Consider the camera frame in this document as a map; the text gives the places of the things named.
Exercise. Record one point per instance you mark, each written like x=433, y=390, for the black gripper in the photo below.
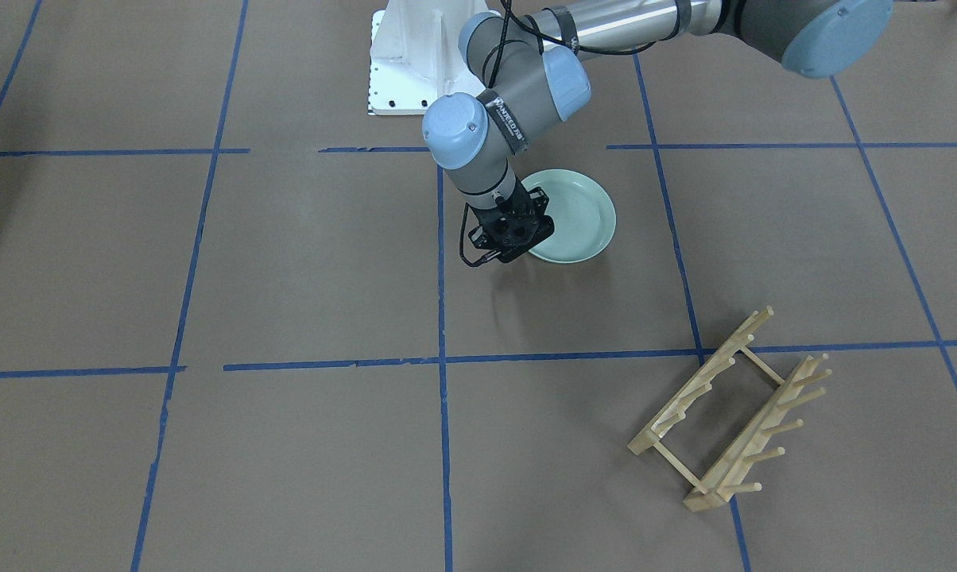
x=540, y=208

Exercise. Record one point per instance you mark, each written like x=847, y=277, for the light green plate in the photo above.
x=583, y=214

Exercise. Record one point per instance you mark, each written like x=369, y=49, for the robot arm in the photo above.
x=531, y=68

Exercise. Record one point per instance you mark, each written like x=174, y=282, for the wooden dish rack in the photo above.
x=721, y=422

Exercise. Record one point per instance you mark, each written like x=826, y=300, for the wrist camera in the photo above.
x=505, y=237

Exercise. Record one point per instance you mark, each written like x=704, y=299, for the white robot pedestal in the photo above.
x=414, y=57

